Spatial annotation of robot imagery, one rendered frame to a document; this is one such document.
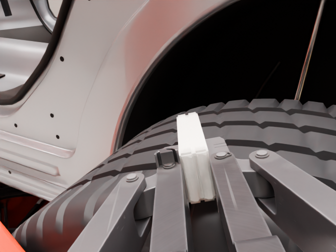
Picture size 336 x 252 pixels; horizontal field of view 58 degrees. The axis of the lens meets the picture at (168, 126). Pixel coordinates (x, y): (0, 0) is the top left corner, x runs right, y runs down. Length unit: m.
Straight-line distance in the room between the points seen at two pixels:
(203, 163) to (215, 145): 0.02
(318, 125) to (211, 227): 0.15
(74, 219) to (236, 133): 0.15
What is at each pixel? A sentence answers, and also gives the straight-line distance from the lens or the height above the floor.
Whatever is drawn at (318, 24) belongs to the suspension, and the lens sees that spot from 0.74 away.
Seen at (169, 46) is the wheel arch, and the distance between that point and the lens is 0.52.
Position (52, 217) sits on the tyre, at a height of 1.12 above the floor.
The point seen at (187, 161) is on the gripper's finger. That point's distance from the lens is 0.15.
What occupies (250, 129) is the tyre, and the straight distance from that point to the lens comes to 0.27.
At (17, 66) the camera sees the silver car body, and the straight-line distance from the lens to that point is 2.01.
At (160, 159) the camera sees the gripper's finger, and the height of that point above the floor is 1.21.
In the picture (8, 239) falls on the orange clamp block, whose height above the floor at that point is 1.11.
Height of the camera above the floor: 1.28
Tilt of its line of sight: 24 degrees down
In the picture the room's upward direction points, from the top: 2 degrees clockwise
